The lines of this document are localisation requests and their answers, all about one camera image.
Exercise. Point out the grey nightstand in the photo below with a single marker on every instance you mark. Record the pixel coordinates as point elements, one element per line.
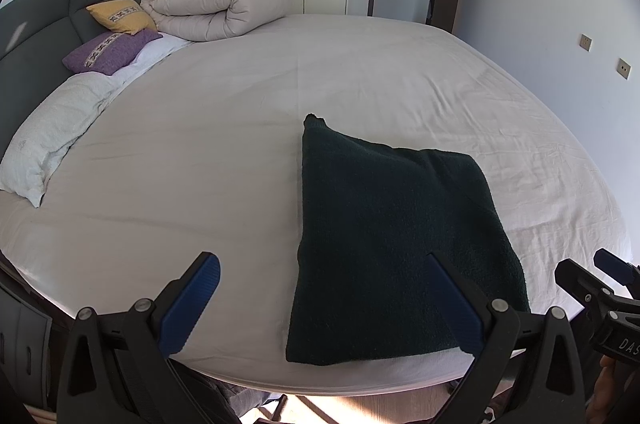
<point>22,344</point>

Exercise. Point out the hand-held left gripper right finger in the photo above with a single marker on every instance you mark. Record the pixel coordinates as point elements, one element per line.
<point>457,304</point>

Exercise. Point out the white textured pillow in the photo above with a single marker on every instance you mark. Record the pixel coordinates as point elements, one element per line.
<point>55,129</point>

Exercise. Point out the bed with white sheet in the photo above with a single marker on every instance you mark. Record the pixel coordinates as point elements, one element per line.
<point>250,129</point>

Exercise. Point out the dark green towel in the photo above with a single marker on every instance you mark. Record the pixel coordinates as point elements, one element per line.
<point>395,244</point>

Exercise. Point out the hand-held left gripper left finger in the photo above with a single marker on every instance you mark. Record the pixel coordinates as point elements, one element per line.
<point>192,304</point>

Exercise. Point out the beige wall socket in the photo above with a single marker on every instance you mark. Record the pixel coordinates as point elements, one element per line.
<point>624,68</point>
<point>586,43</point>

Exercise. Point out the dark grey padded headboard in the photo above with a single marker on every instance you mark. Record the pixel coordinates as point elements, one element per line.
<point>45,11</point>

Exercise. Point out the person's right hand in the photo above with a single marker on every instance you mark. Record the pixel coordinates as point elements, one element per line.
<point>606,386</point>

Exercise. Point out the yellow patterned pillow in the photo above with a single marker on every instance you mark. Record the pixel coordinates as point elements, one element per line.
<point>122,16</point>

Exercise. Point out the purple patterned pillow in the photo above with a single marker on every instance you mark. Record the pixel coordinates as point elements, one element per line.
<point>110,51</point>

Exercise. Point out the white smooth pillow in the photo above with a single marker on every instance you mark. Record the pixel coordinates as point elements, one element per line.
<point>160,51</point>

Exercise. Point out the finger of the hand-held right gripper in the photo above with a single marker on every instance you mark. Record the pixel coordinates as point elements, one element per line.
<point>580,279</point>
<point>616,266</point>

